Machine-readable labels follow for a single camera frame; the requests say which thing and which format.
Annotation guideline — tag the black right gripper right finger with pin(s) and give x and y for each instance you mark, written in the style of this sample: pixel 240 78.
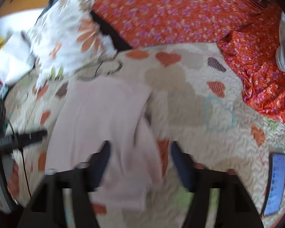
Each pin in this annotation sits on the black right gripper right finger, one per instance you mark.
pixel 235 206

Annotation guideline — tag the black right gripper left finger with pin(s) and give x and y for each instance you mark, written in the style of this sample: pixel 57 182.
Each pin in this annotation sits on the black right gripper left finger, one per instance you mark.
pixel 46 207

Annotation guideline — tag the pale pink fleece garment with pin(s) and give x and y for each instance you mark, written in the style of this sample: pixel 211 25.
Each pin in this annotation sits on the pale pink fleece garment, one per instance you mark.
pixel 109 109

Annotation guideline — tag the smartphone with lit screen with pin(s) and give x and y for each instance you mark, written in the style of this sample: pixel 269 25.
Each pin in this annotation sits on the smartphone with lit screen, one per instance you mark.
pixel 276 183

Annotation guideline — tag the white plastic bag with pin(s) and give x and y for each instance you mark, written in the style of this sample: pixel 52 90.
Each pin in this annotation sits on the white plastic bag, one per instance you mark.
pixel 16 59

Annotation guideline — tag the heart-patterned quilted bedspread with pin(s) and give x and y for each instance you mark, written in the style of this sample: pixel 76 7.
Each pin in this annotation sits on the heart-patterned quilted bedspread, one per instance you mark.
pixel 196 100

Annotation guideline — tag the white floral pillow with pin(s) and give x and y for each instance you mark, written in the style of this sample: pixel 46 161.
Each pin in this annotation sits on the white floral pillow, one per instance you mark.
pixel 66 39

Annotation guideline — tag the orange floral blanket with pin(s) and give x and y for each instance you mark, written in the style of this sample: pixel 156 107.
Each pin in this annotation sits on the orange floral blanket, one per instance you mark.
pixel 245 31

